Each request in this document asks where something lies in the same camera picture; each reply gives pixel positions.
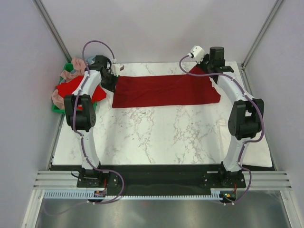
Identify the dark red t shirt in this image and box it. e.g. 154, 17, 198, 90
112, 74, 221, 108

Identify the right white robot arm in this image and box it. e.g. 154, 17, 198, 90
191, 46, 264, 188

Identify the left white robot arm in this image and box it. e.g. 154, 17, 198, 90
64, 55, 118, 188

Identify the blue grey t shirt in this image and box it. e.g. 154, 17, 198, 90
86, 56, 95, 65

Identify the pink t shirt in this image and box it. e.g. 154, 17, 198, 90
52, 56, 88, 110

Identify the green plastic basket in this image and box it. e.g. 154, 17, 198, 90
51, 61, 99, 115

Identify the bright red t shirt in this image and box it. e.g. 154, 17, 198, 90
52, 76, 107, 109

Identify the folded white t shirt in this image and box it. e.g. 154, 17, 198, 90
217, 119, 273, 168

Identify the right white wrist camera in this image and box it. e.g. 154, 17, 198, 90
188, 45, 207, 64

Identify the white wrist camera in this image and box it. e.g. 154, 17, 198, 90
111, 63, 124, 76
188, 45, 207, 64

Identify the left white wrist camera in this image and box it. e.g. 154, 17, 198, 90
111, 63, 124, 76

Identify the right aluminium corner post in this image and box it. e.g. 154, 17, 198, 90
240, 0, 285, 71

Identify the aluminium corner post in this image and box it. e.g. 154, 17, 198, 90
240, 0, 285, 71
33, 0, 72, 62

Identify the left aluminium corner post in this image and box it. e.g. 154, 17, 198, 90
33, 0, 72, 62

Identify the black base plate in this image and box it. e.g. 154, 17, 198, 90
50, 164, 274, 196

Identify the aluminium frame rail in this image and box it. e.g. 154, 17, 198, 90
34, 171, 292, 190

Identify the white slotted cable duct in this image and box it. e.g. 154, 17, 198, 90
43, 190, 223, 200

